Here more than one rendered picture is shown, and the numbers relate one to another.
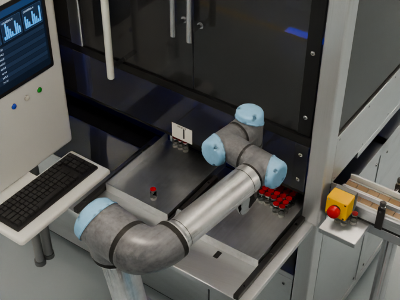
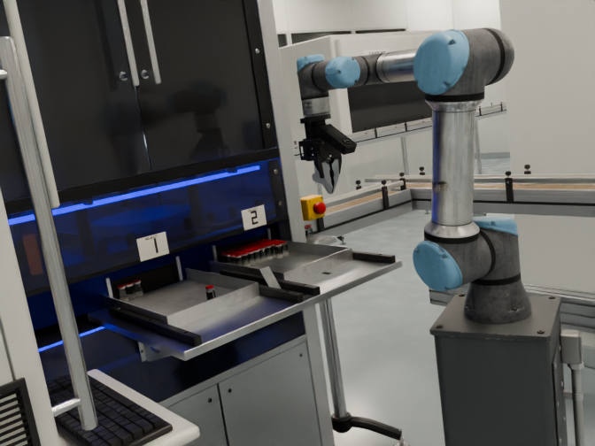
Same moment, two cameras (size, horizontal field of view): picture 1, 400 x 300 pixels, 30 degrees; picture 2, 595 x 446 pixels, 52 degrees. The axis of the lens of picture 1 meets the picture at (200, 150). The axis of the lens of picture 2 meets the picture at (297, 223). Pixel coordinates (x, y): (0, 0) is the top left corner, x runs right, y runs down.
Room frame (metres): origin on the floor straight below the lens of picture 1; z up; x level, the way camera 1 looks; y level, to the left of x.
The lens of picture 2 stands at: (1.22, 1.50, 1.33)
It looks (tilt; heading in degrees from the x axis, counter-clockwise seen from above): 11 degrees down; 285
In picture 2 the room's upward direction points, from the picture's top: 8 degrees counter-clockwise
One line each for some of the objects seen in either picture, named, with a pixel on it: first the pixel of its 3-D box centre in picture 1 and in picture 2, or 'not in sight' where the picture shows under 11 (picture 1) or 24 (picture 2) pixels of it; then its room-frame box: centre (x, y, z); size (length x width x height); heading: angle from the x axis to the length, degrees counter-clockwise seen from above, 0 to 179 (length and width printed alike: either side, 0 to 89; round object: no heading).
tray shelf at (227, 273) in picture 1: (195, 211); (249, 288); (1.77, 0.01, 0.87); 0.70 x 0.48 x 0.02; 55
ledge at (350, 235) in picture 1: (346, 225); (309, 242); (1.71, -0.48, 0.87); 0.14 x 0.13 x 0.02; 145
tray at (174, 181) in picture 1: (166, 174); (179, 295); (1.93, 0.11, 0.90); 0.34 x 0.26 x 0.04; 145
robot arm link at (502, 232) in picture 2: not in sight; (490, 244); (1.16, 0.07, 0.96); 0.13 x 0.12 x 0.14; 47
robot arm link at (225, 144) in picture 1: (228, 147); (341, 73); (1.47, -0.07, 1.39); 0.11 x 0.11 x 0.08; 47
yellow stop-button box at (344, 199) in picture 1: (340, 202); (309, 207); (1.69, -0.44, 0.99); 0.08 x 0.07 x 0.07; 145
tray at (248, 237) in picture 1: (250, 214); (279, 259); (1.73, -0.16, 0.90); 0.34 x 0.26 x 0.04; 146
